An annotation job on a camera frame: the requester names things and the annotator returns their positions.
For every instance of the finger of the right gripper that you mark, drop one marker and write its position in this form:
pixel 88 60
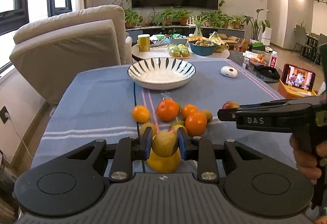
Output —
pixel 272 109

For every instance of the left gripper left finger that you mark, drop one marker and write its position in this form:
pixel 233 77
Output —
pixel 125 152

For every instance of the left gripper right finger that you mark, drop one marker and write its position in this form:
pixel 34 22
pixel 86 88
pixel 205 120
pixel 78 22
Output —
pixel 202 151

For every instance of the large yellow lemon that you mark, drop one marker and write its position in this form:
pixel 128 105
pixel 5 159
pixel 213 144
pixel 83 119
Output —
pixel 164 165

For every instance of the brown kiwi fruit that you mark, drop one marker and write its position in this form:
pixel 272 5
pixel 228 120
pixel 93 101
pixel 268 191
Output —
pixel 164 144

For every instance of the right hand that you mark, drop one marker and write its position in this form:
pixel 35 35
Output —
pixel 306 163

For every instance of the large orange front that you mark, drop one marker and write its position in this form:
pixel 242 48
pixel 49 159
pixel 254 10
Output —
pixel 196 124

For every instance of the small kiwi behind oranges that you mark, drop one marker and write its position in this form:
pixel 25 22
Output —
pixel 208 115

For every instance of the red green apple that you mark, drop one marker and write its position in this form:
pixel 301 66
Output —
pixel 176 125

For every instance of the small orange mandarin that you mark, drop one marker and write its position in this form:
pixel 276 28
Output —
pixel 140 114

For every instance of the small orange middle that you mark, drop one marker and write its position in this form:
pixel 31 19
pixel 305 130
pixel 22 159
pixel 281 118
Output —
pixel 188 109

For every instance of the white round device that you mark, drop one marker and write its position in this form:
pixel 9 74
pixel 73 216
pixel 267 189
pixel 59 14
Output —
pixel 229 71

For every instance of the red smartphone on stand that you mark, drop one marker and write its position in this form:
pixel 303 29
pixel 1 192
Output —
pixel 298 77

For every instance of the blue striped tablecloth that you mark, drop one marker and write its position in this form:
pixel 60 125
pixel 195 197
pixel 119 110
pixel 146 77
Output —
pixel 98 104

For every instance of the white bowl of tomatoes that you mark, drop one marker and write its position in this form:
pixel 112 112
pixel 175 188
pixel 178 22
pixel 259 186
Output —
pixel 257 59

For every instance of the banana bunch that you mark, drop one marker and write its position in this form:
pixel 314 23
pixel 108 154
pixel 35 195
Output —
pixel 221 45

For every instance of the blue bowl of fruit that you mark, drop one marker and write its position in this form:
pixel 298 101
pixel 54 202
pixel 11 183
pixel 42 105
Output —
pixel 202 48

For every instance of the striped ceramic bowl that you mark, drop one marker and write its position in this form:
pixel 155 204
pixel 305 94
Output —
pixel 161 73

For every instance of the green apples pack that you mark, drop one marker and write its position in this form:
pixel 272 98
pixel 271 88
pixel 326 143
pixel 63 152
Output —
pixel 178 50

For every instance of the glass vase with plant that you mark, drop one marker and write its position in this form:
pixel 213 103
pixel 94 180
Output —
pixel 199 21

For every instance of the round white coffee table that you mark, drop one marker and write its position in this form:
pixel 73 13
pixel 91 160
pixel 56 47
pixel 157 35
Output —
pixel 162 52

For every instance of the yellow canister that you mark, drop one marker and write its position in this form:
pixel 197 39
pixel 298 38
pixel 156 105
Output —
pixel 144 42

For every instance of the beige recliner sofa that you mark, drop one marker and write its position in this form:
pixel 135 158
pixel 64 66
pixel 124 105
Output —
pixel 49 53

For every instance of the black wall socket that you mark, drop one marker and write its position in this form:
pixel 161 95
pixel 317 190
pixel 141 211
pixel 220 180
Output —
pixel 4 115

